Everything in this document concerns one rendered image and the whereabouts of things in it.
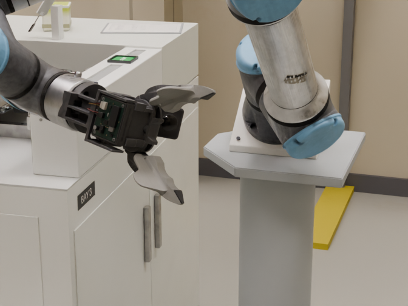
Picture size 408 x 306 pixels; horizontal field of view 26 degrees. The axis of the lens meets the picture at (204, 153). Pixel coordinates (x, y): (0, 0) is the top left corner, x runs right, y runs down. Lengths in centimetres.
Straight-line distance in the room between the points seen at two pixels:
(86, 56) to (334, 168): 76
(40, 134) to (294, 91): 50
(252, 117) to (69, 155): 38
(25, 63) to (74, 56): 99
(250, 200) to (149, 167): 69
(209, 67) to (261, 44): 262
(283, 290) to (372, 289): 124
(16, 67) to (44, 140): 47
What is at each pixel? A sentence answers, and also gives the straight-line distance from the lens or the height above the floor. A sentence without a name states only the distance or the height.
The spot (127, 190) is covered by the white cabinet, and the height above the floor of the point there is 70.
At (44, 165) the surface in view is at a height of 84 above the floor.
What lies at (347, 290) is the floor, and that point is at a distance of 309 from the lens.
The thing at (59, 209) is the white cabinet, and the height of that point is 78.
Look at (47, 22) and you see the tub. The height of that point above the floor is 99.
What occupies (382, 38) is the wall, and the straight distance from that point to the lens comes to 382.
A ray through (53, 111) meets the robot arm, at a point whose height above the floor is 106.
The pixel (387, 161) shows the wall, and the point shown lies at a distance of 394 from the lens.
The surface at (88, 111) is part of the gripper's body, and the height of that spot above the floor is 107.
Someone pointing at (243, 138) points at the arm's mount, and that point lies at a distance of 182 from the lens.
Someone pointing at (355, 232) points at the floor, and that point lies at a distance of 356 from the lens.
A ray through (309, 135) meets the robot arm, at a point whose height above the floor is 93.
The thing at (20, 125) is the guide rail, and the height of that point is 85.
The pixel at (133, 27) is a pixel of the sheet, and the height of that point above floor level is 97.
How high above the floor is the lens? 138
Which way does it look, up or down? 18 degrees down
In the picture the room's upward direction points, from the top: straight up
